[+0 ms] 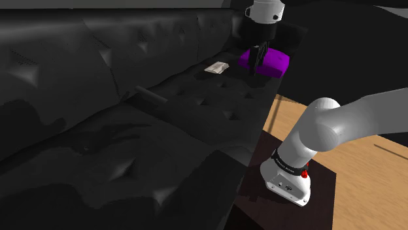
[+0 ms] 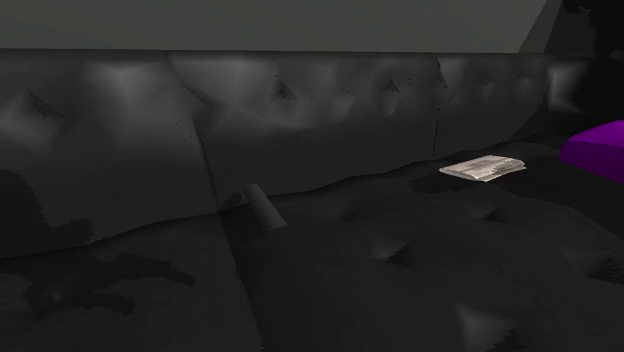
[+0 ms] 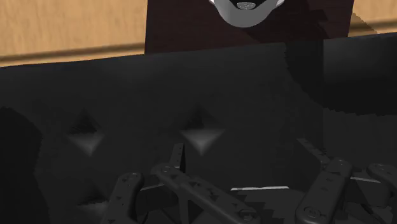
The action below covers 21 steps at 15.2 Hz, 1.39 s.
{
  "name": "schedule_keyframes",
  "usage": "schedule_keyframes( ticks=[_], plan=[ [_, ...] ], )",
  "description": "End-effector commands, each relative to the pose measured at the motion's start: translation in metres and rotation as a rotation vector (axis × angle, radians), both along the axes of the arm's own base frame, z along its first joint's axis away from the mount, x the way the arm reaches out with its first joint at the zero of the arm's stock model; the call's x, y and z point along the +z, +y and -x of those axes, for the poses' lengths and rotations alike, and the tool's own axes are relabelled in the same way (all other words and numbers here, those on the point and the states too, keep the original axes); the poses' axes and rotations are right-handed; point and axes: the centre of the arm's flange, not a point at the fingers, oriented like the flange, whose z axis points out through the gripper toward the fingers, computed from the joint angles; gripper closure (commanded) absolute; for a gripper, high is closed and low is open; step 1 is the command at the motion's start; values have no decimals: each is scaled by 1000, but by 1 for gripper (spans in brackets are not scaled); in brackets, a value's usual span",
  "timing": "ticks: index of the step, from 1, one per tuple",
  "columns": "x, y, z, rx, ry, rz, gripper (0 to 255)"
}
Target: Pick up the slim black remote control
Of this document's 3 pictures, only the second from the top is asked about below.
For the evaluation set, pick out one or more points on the folded newspaper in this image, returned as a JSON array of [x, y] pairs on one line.
[[482, 167]]

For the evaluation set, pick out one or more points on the dark grey leather sofa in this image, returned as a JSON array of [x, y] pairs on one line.
[[341, 263]]

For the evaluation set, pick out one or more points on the purple cushion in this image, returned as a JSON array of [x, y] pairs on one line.
[[597, 148]]

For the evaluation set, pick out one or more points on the dark grey cylinder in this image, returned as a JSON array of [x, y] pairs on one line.
[[265, 208]]

